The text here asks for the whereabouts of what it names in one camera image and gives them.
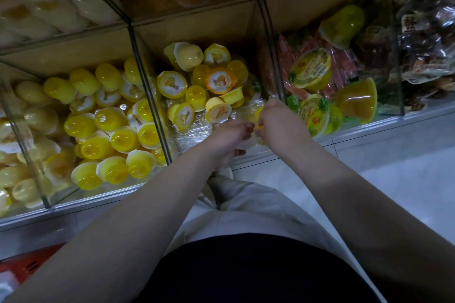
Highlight person's left hand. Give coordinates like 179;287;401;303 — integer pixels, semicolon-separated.
201;118;255;171

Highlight person's right hand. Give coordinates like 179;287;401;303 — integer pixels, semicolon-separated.
255;97;315;165

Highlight pile of pastel jelly cups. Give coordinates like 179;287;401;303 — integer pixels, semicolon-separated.
156;41;270;152

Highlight pile of yellow jelly cups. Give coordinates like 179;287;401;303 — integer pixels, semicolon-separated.
43;58;170;192

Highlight pile of pale yellow jelly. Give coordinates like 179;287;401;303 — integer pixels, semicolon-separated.
0;79;75;216

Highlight person's right forearm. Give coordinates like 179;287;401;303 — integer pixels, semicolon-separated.
284;136;455;303

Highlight person's left forearm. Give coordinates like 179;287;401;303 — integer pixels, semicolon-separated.
7;144;236;303

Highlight light grey shorts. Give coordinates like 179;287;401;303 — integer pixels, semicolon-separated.
167;175;371;303

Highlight black shirt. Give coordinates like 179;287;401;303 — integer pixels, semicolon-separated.
135;234;382;303

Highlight dark red object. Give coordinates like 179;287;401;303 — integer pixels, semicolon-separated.
0;244;65;303

